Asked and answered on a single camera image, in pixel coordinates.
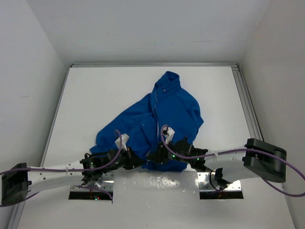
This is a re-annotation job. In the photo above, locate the blue zip-up jacket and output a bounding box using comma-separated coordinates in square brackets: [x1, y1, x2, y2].
[90, 71, 203, 160]

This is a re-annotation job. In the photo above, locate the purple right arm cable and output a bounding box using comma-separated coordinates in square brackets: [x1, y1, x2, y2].
[160, 124, 305, 198]

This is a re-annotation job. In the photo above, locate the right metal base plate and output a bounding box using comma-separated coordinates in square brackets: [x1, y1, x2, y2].
[197, 172, 244, 192]

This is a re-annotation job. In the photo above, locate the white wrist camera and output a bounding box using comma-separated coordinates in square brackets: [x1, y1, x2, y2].
[163, 127, 175, 144]
[115, 134, 129, 151]

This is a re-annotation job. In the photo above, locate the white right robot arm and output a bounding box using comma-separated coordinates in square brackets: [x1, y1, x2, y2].
[147, 138, 287, 187]

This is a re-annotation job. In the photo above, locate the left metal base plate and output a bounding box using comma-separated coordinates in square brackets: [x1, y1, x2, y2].
[70, 173, 114, 192]

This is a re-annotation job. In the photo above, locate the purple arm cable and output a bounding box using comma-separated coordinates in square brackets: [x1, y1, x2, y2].
[0, 129, 127, 207]
[160, 124, 305, 198]

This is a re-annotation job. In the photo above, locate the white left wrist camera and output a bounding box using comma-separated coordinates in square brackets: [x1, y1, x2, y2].
[115, 134, 129, 151]

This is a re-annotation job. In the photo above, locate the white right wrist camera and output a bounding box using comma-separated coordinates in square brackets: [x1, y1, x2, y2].
[163, 127, 175, 144]

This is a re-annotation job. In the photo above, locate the metal base plate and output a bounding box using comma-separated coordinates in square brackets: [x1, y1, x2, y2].
[70, 173, 114, 192]
[197, 172, 244, 192]

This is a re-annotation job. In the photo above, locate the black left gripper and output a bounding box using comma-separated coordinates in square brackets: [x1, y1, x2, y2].
[102, 146, 144, 173]

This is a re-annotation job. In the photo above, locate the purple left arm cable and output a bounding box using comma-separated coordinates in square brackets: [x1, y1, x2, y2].
[0, 129, 127, 207]

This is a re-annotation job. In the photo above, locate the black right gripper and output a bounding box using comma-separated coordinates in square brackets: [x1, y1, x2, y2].
[147, 138, 192, 165]

